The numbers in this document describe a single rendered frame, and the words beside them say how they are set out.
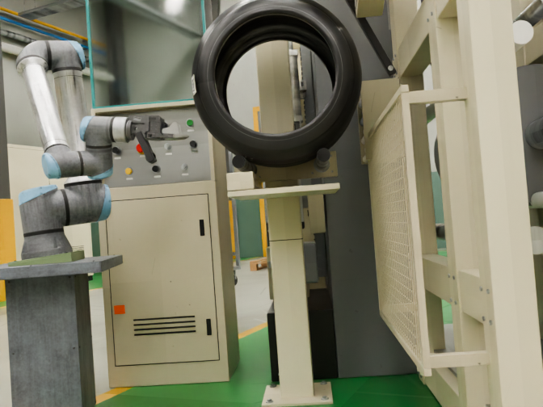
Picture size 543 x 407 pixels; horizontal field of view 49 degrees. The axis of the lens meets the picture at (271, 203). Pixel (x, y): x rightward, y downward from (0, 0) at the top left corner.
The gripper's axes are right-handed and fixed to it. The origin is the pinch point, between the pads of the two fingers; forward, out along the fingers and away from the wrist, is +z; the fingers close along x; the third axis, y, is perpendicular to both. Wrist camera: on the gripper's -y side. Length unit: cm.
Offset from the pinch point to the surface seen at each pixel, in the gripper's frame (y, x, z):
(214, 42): 30.6, -12.2, 10.8
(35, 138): 103, 903, -489
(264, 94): 22.0, 25.8, 24.9
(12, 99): 167, 856, -515
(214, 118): 5.5, -11.8, 12.0
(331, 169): -7, 23, 52
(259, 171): -8.7, 23.3, 24.8
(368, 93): 22, 19, 65
